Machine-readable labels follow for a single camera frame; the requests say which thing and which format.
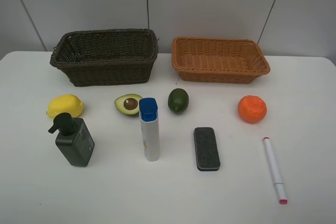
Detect orange wicker basket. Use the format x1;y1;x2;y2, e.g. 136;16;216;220
172;37;270;84

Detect black whiteboard eraser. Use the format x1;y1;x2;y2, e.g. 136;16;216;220
194;127;221;172

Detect dark green pump bottle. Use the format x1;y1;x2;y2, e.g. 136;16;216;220
48;112;95;167

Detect orange tangerine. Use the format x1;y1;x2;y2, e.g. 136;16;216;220
237;95;267;124

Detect green lime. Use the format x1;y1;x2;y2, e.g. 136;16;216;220
167;88;189;114

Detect halved avocado with pit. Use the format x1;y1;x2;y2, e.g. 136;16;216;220
114;94;142;116

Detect yellow lemon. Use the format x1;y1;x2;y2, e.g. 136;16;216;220
46;94;84;119

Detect white marker pink caps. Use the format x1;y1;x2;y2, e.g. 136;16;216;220
263;137;288;205

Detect white bottle blue cap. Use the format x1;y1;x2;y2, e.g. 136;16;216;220
139;98;160;162

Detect dark brown wicker basket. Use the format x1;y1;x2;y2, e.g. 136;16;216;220
50;29;158;87

